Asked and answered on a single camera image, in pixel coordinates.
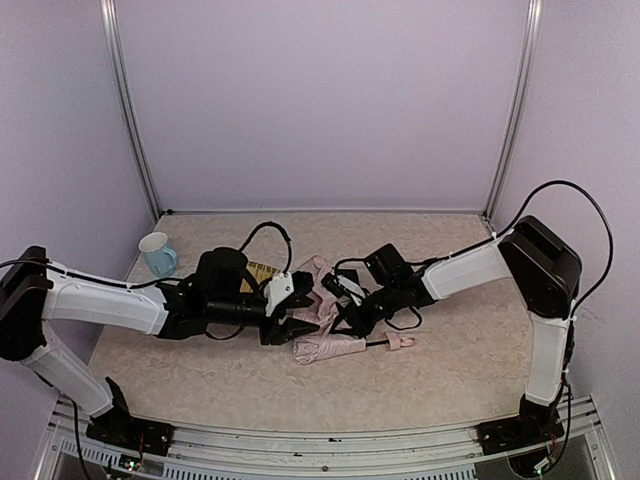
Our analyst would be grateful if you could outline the pink and black umbrella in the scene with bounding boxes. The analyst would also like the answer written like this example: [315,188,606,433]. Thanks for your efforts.
[292,255,415,365]

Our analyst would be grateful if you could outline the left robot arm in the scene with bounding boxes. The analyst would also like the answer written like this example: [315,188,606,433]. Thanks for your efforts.
[1,246,319,431]

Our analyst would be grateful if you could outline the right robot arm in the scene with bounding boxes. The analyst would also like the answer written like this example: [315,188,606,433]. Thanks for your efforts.
[315,212,538,432]

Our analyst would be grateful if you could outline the woven bamboo tray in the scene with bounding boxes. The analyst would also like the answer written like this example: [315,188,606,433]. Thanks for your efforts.
[240,261,280,293]

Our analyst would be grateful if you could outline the light blue enamel mug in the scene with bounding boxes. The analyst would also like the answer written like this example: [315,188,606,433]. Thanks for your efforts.
[138,232,178,278]

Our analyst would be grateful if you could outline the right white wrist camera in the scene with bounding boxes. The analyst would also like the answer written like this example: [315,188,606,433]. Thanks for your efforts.
[321,273,365,305]

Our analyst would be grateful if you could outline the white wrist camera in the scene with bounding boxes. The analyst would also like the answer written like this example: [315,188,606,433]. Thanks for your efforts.
[264,273,294,317]
[321,273,365,305]

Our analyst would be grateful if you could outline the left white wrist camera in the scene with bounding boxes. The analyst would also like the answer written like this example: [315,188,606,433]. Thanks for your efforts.
[264,273,294,317]

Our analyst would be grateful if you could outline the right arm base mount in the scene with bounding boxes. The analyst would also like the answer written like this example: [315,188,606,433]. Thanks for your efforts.
[477,417,565,455]

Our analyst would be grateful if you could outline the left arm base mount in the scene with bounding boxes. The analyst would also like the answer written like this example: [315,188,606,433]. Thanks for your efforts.
[86,418,175,457]

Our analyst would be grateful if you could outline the aluminium front rail frame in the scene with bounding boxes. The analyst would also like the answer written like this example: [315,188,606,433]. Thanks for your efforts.
[31,394,620,479]

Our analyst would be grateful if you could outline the right aluminium corner post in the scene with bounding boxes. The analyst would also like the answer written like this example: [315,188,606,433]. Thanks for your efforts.
[483,0,544,224]

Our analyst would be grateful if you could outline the aluminium corner post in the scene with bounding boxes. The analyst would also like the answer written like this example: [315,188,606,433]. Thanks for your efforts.
[100,0,163,222]
[483,0,544,224]

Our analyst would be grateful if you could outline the left aluminium corner post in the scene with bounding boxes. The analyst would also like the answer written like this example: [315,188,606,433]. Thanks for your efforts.
[100,0,163,222]

